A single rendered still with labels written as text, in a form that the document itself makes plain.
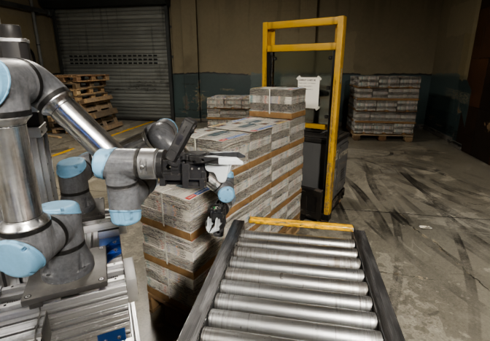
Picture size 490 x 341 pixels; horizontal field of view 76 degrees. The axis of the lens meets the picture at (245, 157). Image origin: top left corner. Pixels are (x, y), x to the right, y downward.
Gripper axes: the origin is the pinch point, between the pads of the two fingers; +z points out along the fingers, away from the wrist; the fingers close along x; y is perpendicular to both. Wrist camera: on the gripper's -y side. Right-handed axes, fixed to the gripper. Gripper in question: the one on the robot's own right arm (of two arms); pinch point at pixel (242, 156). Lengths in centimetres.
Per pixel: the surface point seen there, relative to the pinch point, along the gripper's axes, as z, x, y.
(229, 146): -11, -99, 8
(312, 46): 52, -210, -68
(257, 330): 4.4, -0.4, 45.8
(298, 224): 22, -52, 35
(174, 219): -37, -79, 44
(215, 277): -8.8, -18.5, 41.4
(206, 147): -23, -99, 9
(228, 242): -6, -40, 38
